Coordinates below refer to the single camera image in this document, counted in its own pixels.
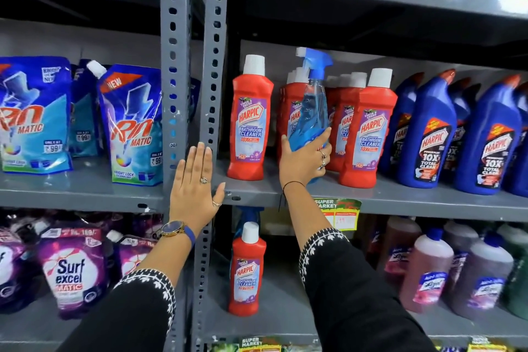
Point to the pink floor cleaner bottle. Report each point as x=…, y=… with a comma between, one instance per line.
x=427, y=273

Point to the person's left hand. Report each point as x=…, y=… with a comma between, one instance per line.
x=192, y=203

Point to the grey metal shelving rack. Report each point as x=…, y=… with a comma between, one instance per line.
x=175, y=34
x=214, y=54

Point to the person's left middle finger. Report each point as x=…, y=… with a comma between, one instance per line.
x=199, y=162

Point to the row of red cleaner bottles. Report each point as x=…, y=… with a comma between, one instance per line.
x=367, y=133

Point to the purple floor cleaner bottle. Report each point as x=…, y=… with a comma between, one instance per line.
x=460, y=248
x=480, y=281

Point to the person's right hand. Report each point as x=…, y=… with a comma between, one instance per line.
x=299, y=166

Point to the person's right forearm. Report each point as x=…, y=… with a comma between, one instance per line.
x=354, y=294

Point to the person's left little finger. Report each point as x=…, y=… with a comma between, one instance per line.
x=179, y=174

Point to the person's right thumb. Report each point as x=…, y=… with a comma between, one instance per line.
x=287, y=144

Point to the brown floor cleaner bottle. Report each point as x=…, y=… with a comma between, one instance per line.
x=398, y=248

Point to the purple detergent pouch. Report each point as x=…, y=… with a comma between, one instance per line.
x=74, y=273
x=10, y=269
x=132, y=255
x=148, y=224

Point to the blue detergent pouch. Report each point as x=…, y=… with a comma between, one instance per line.
x=84, y=125
x=194, y=96
x=35, y=116
x=134, y=133

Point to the person's left forearm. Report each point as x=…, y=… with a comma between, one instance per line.
x=136, y=306

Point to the blue glass cleaner spray bottle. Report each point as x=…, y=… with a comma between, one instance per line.
x=311, y=112

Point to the row of blue toilet cleaners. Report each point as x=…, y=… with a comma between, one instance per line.
x=429, y=141

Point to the green yellow shelf price tag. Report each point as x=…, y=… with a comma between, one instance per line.
x=340, y=213
x=486, y=346
x=258, y=345

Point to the red bathroom cleaner bottle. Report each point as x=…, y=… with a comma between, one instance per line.
x=246, y=273
x=249, y=129

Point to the person's left thumb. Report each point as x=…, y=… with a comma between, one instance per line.
x=219, y=199

